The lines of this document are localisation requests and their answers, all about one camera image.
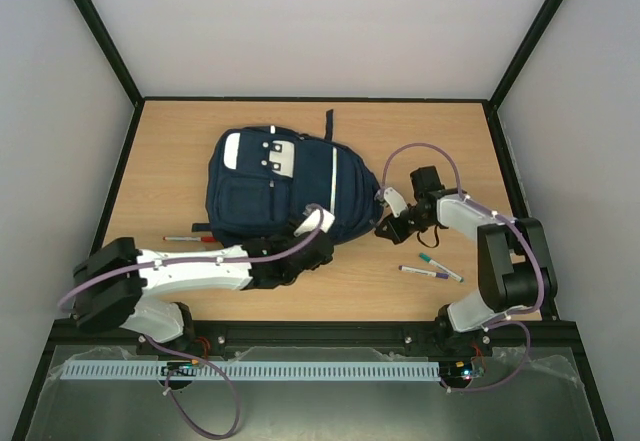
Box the navy blue student backpack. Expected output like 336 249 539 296
191 110 383 246

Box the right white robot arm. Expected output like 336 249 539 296
375 166 557 354

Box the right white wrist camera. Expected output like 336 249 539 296
377 187 408 218

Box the purple marker pen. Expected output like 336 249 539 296
398 265 450 279

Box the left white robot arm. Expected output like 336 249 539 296
66 232 334 349

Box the black aluminium frame rail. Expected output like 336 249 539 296
46 319 582 356

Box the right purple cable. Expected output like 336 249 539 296
379 142 547 394

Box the light blue slotted cable duct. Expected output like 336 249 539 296
60 360 441 382

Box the green marker pen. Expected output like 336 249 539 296
419 253 464 283

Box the red pen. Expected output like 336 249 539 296
162 235 217 243

